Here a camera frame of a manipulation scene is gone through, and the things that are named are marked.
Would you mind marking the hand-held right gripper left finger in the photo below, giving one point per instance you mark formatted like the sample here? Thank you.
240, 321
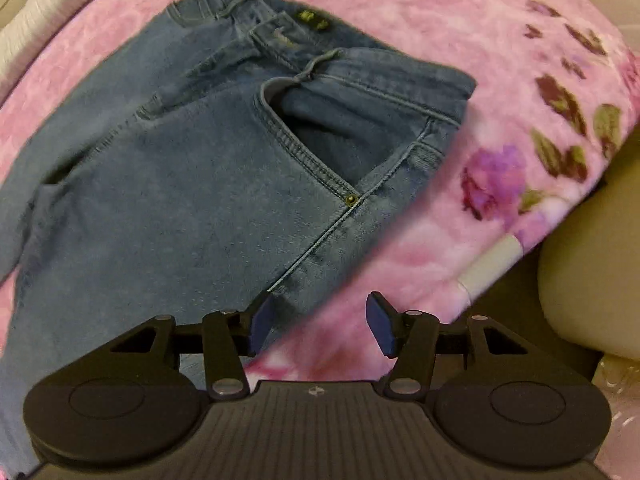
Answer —
261, 322

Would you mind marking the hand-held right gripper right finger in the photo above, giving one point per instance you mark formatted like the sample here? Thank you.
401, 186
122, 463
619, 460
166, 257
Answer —
380, 324

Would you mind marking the blue denim jeans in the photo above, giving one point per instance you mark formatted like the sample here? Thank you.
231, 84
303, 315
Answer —
165, 195

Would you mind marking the pink floral blanket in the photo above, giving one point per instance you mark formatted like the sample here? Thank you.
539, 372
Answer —
440, 110

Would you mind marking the beige cushion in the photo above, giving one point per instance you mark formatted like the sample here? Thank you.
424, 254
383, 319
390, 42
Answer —
592, 255

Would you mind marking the white ribbed fabric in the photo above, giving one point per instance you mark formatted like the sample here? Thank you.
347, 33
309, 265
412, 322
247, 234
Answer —
30, 15

